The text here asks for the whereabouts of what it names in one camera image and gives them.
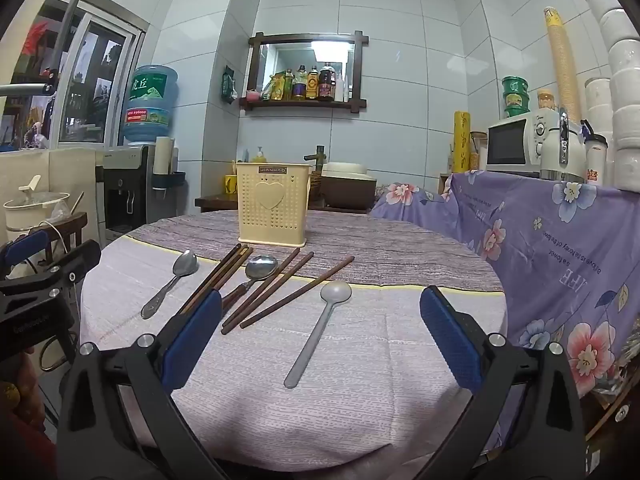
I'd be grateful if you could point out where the white framed window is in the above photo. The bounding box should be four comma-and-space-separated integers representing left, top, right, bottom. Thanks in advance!
57, 10, 142, 150

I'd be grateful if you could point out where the black chopstick with gold band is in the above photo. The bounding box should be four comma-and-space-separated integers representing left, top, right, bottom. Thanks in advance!
177, 243, 241, 315

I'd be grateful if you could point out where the cream perforated utensil holder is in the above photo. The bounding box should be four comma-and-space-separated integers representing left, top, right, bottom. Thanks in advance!
236, 161, 307, 248

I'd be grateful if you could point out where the white enamel pot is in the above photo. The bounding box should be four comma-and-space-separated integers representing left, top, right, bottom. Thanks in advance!
2, 175, 71, 244

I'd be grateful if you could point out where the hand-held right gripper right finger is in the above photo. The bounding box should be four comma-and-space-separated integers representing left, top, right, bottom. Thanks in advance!
419, 285, 587, 480

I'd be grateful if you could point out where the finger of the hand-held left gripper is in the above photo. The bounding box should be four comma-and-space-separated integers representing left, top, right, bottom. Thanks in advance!
0, 230, 53, 278
0, 239, 102, 297

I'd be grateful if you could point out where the white cable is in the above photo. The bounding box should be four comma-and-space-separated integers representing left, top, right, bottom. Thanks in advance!
41, 220, 72, 257

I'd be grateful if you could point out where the purple floral cloth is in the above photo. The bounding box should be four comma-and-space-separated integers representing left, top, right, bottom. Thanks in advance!
370, 170, 640, 448

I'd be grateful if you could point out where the small metal spoon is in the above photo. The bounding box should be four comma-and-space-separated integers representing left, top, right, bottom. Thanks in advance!
140, 250, 199, 320

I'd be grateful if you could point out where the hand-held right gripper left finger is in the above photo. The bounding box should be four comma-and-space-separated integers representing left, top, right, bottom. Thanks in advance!
56, 289, 228, 480

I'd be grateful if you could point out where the tall stack of white bowls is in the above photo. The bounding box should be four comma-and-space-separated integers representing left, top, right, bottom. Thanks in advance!
565, 0, 640, 193

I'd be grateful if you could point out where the yellow patterned roll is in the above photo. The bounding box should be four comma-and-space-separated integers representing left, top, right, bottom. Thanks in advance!
452, 111, 473, 171

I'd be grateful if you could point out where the stack of yellow paper cups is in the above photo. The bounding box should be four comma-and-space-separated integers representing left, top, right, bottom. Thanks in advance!
543, 6, 583, 123

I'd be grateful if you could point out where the bamboo tap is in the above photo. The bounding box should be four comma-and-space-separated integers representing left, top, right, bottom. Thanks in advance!
303, 145, 329, 172

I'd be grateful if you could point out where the stack of green tubs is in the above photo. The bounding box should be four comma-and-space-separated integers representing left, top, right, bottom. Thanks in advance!
501, 76, 531, 118

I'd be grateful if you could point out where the metal phone stand pole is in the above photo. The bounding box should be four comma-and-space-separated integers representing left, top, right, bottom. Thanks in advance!
42, 0, 83, 83

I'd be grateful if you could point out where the dark wooden wall shelf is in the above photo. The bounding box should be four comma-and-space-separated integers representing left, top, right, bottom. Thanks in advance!
239, 31, 370, 116

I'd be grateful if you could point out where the dark blue cup holder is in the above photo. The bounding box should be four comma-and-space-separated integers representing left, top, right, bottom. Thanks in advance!
151, 171, 187, 192

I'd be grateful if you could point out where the dark sauce bottle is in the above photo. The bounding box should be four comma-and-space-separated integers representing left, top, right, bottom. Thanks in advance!
318, 62, 336, 102

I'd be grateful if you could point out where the wooden-handled metal spoon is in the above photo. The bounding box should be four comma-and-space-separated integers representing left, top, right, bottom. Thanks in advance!
219, 255, 279, 312

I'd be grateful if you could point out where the grey plastic spoon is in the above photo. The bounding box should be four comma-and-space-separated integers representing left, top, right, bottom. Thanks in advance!
283, 281, 353, 389

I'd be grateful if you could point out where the yellow snack bag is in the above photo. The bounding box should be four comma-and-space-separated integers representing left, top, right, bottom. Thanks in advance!
262, 72, 286, 101

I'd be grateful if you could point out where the white paper cup roll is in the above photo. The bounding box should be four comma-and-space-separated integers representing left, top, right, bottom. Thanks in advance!
153, 136, 175, 176

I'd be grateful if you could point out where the blue water cooler bottle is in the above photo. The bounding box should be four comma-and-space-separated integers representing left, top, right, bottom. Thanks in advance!
122, 64, 179, 146

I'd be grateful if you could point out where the green hanging packet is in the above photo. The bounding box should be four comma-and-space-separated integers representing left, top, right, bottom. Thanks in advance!
220, 66, 239, 105

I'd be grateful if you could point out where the white thermos kettle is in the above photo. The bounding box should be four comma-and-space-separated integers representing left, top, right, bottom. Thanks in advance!
540, 107, 587, 183

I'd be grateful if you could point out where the white microwave oven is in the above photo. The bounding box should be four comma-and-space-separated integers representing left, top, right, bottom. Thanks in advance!
486, 108, 561, 173

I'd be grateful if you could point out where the black water dispenser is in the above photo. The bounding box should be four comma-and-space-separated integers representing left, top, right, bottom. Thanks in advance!
102, 144, 173, 246

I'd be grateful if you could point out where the white brown rice cooker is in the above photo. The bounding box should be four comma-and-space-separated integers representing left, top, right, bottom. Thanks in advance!
320, 161, 377, 209

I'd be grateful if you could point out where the cream board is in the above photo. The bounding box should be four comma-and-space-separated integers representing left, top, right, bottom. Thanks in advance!
0, 147, 103, 250

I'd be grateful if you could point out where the short stack of white bowls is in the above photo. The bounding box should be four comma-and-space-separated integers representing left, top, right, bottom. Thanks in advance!
584, 77, 614, 136

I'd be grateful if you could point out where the white travel mug black lid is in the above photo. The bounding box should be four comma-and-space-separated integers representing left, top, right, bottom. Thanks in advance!
581, 120, 609, 186

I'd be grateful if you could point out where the brown wooden chopstick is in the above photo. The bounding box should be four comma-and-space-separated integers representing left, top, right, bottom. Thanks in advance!
186, 245, 249, 314
239, 255, 356, 330
210, 248, 254, 292
220, 252, 315, 336
221, 249, 303, 323

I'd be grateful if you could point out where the dark wooden chair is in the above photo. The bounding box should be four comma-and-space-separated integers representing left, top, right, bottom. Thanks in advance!
10, 212, 89, 267

